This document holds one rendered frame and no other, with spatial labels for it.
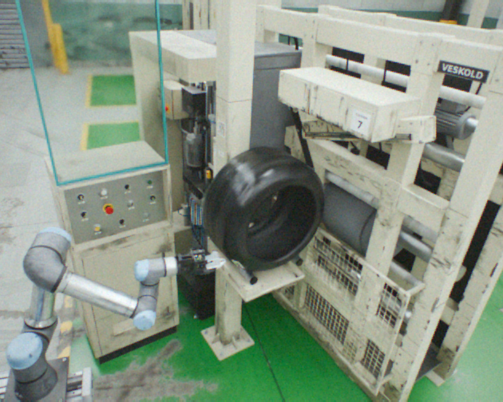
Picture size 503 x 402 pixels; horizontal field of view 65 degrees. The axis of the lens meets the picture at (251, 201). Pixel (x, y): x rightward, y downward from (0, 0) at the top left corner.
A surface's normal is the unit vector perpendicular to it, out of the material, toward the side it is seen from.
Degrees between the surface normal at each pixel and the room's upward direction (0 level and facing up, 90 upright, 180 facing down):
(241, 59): 90
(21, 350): 7
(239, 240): 90
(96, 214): 90
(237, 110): 90
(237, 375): 0
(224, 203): 63
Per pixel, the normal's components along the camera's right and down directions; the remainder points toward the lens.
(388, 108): 0.54, 0.44
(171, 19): 0.31, 0.49
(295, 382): 0.05, -0.86
